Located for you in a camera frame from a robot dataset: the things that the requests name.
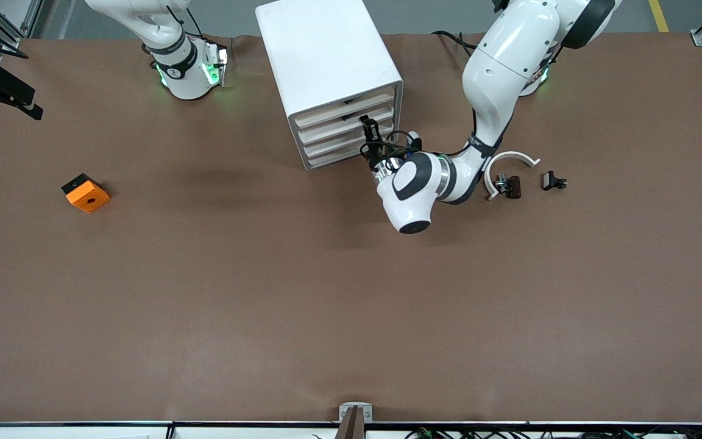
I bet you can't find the grey metal bracket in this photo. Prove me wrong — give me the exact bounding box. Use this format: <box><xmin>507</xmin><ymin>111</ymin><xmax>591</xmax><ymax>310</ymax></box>
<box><xmin>339</xmin><ymin>402</ymin><xmax>374</xmax><ymax>423</ymax></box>

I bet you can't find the small brown metal component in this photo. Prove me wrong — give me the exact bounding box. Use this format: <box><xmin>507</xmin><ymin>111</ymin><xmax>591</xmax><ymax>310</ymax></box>
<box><xmin>494</xmin><ymin>174</ymin><xmax>522</xmax><ymax>200</ymax></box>

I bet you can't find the black base cable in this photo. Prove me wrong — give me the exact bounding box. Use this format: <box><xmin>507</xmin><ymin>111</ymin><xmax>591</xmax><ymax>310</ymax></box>
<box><xmin>431</xmin><ymin>30</ymin><xmax>480</xmax><ymax>59</ymax></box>

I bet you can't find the orange and black button box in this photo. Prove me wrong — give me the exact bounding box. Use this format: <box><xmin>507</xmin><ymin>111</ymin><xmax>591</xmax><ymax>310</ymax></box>
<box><xmin>62</xmin><ymin>173</ymin><xmax>111</xmax><ymax>214</ymax></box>

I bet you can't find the brown table cover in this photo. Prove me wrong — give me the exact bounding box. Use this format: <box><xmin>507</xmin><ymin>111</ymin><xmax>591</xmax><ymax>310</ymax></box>
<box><xmin>0</xmin><ymin>32</ymin><xmax>702</xmax><ymax>424</ymax></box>

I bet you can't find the white curved plastic part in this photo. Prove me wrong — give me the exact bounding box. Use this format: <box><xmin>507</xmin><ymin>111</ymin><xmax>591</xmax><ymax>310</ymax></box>
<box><xmin>485</xmin><ymin>151</ymin><xmax>541</xmax><ymax>202</ymax></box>

